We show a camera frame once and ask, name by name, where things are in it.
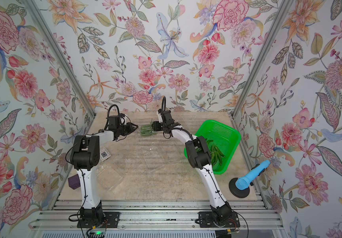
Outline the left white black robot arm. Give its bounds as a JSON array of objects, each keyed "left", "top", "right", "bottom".
[{"left": 66, "top": 104, "right": 138, "bottom": 225}]

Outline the green plastic mesh basket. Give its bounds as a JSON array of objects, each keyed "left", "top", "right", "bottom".
[{"left": 196, "top": 120, "right": 241, "bottom": 175}]

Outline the black round microphone stand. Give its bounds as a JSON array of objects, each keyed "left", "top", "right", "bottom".
[{"left": 228, "top": 178, "right": 250, "bottom": 198}]

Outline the right aluminium corner post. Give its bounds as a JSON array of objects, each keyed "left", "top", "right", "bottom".
[{"left": 231, "top": 1, "right": 294, "bottom": 119}]

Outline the blue toy microphone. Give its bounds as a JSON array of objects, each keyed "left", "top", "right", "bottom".
[{"left": 235, "top": 160, "right": 271, "bottom": 190}]

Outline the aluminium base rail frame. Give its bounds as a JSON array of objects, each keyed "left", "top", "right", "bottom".
[{"left": 29, "top": 199, "right": 287, "bottom": 238}]

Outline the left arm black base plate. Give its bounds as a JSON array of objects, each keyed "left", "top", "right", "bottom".
[{"left": 77, "top": 212, "right": 120, "bottom": 228}]

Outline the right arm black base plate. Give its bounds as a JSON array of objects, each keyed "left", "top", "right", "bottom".
[{"left": 195, "top": 212, "right": 240, "bottom": 228}]

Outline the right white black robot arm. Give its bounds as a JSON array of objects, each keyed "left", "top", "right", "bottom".
[{"left": 152, "top": 97, "right": 232, "bottom": 227}]

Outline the aluminium corner post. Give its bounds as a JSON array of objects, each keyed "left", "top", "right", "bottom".
[
  {"left": 22, "top": 0, "right": 96, "bottom": 119},
  {"left": 231, "top": 1, "right": 294, "bottom": 119}
]

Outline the left aluminium corner post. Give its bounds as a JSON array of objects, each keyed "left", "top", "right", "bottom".
[{"left": 22, "top": 0, "right": 96, "bottom": 119}]

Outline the clear pepper container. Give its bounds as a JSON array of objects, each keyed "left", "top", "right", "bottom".
[
  {"left": 139, "top": 120, "right": 158, "bottom": 137},
  {"left": 96, "top": 161, "right": 125, "bottom": 191},
  {"left": 138, "top": 148, "right": 168, "bottom": 171}
]

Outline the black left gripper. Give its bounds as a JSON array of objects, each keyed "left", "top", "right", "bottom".
[{"left": 115, "top": 122, "right": 138, "bottom": 137}]

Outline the purple cube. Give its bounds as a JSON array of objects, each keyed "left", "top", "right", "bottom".
[{"left": 68, "top": 175, "right": 81, "bottom": 190}]

